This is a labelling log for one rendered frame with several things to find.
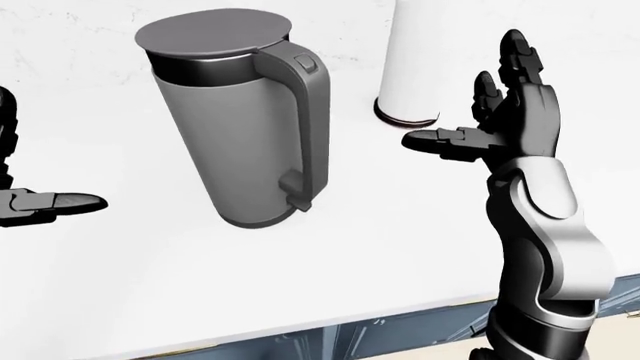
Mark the grey electric kettle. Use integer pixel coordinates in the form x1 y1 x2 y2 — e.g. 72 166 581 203
134 9 332 231

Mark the white cylinder container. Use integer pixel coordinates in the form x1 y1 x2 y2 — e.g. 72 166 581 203
372 0 502 129

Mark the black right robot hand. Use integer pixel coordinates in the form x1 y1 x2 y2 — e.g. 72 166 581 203
401 28 562 175

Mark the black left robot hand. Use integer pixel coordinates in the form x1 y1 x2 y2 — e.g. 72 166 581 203
0 86 109 228

